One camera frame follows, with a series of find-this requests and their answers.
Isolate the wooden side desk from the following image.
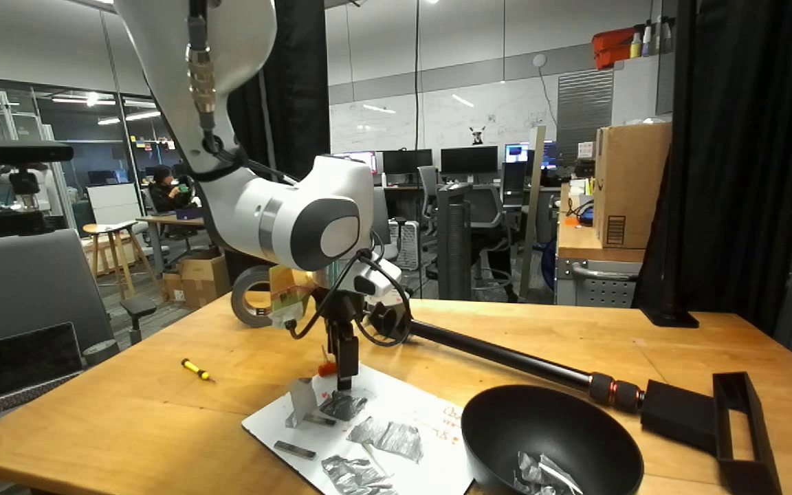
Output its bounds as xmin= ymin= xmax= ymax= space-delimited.
xmin=554 ymin=218 xmax=650 ymax=266

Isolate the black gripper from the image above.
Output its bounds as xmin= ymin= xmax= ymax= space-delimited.
xmin=314 ymin=286 xmax=374 ymax=392

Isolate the white printed paper sheet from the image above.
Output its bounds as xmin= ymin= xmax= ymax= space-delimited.
xmin=240 ymin=359 xmax=479 ymax=495

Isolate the white cabinet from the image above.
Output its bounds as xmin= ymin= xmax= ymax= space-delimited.
xmin=609 ymin=51 xmax=664 ymax=128

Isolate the narrow black curtain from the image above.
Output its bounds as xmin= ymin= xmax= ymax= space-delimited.
xmin=225 ymin=0 xmax=339 ymax=297

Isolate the wide black curtain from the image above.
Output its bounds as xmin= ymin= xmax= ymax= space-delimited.
xmin=631 ymin=0 xmax=792 ymax=337

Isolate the yellow screwdriver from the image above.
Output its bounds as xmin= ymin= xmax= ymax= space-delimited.
xmin=178 ymin=354 xmax=218 ymax=384

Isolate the small cardboard box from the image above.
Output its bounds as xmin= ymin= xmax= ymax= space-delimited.
xmin=156 ymin=253 xmax=233 ymax=310

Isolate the black tripod pole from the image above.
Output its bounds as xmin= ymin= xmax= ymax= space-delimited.
xmin=367 ymin=300 xmax=650 ymax=416

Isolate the black plastic bracket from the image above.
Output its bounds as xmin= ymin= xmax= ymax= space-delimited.
xmin=639 ymin=369 xmax=783 ymax=495

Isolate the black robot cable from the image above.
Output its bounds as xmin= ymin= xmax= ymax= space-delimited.
xmin=184 ymin=0 xmax=418 ymax=350

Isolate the small dark flat strip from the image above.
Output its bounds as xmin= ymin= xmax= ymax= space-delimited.
xmin=272 ymin=438 xmax=320 ymax=461

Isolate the grey cylinder post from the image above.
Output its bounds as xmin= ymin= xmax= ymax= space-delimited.
xmin=434 ymin=178 xmax=475 ymax=303

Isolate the grey duct tape roll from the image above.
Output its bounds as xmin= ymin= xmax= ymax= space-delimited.
xmin=229 ymin=263 xmax=279 ymax=329

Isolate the black bowl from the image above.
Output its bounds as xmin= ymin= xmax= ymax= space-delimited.
xmin=457 ymin=381 xmax=647 ymax=495

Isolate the black camera on stand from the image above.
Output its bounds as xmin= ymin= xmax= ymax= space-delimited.
xmin=0 ymin=137 xmax=77 ymax=170

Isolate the crumpled foil piece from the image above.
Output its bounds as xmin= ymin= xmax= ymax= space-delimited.
xmin=510 ymin=449 xmax=588 ymax=495

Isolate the red container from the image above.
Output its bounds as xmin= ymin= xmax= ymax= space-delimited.
xmin=592 ymin=25 xmax=639 ymax=72

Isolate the large cardboard box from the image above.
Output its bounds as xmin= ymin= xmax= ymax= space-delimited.
xmin=592 ymin=117 xmax=675 ymax=253

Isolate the dark computer monitor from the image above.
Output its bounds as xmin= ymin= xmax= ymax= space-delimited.
xmin=380 ymin=146 xmax=437 ymax=185
xmin=437 ymin=143 xmax=504 ymax=178

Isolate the grey metal clip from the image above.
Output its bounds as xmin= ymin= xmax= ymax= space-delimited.
xmin=283 ymin=376 xmax=336 ymax=431

